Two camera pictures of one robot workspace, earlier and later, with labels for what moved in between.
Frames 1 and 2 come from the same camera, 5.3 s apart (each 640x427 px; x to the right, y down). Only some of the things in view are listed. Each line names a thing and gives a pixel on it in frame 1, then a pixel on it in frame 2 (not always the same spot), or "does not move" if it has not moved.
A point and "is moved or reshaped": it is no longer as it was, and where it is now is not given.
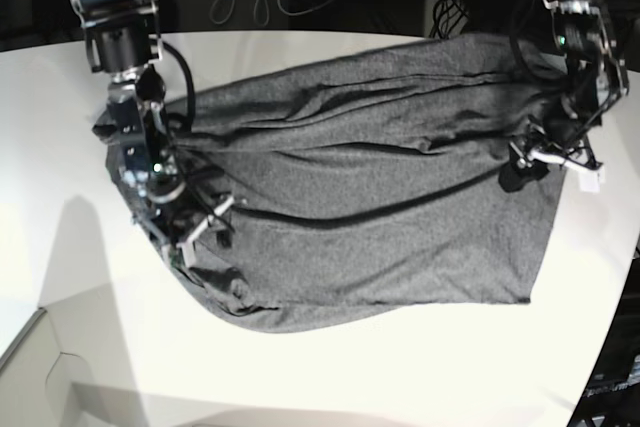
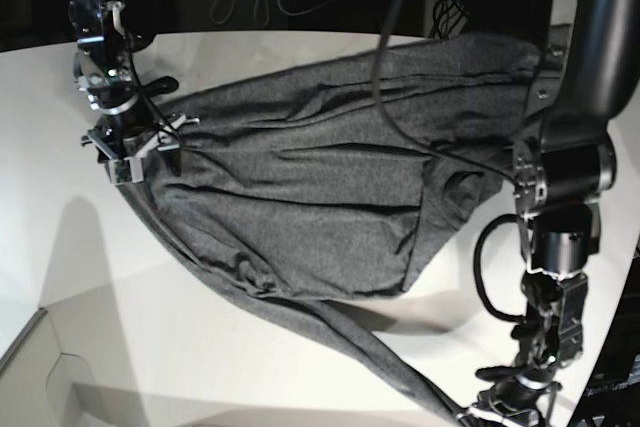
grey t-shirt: x=359 y=184 is moved or reshaped
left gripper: x=176 y=215 -> x=123 y=140
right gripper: x=541 y=148 -> x=515 y=394
